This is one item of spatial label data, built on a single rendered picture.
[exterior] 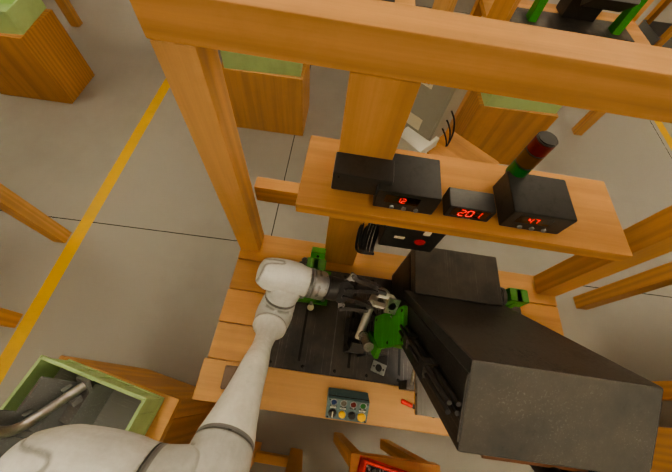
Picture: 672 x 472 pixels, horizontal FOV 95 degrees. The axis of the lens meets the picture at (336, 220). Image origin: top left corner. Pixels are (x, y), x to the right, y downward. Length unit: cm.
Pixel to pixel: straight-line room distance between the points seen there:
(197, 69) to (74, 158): 280
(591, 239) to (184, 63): 107
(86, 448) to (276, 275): 51
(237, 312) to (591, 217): 126
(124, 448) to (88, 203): 265
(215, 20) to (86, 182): 270
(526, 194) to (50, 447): 101
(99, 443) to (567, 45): 95
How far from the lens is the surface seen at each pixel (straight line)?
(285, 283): 91
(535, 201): 92
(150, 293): 255
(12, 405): 161
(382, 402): 135
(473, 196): 87
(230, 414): 62
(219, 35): 68
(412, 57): 63
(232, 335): 139
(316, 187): 83
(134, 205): 294
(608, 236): 111
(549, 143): 88
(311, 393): 132
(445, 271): 115
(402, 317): 102
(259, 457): 201
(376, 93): 68
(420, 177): 82
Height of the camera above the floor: 222
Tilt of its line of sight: 60 degrees down
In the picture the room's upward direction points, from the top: 10 degrees clockwise
